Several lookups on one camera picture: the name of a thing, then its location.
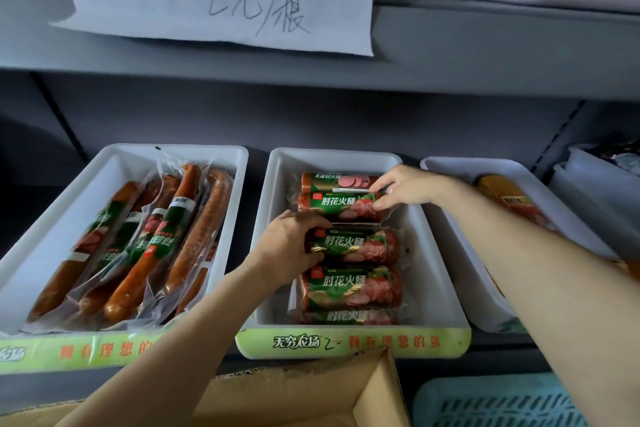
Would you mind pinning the person's right hand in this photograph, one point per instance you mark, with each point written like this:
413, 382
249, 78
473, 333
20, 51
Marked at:
415, 185

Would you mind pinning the person's left hand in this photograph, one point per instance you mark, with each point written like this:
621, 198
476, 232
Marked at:
280, 251

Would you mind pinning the person's left fingers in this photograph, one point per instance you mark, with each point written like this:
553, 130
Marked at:
312, 234

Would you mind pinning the person's right thumb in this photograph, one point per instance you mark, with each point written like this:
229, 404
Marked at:
386, 203

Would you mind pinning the green label ham sausage pack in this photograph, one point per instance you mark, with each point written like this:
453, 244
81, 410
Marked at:
350, 317
357, 244
350, 287
340, 206

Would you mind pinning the person's left forearm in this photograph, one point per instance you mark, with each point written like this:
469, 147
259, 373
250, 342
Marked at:
175, 356

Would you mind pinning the person's right forearm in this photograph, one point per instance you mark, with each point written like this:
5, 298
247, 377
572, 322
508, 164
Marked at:
540, 281

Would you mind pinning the red ham sausage pack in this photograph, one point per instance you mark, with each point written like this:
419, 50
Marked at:
330, 182

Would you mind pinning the long vacuum-packed red sausage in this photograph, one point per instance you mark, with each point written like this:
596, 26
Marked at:
75, 261
112, 271
200, 231
160, 236

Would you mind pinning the orange sausage pack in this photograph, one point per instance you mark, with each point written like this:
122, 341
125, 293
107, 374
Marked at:
515, 201

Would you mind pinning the brown cardboard box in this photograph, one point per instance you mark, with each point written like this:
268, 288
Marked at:
300, 391

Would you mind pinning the grey metal shelf board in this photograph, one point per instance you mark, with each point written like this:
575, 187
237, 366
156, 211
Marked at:
475, 51

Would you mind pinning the slotted grey shelf upright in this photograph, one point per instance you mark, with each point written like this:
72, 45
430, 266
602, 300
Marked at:
557, 139
57, 116

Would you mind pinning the translucent white plastic container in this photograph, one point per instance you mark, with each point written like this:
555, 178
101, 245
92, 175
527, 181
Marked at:
600, 201

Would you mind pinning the teal plastic basket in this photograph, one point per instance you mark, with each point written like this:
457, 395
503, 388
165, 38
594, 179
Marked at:
490, 401

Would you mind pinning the dark snack packet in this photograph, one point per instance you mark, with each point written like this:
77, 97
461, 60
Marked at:
622, 154

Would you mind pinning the large white plastic tray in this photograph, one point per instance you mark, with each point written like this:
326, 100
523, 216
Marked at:
45, 241

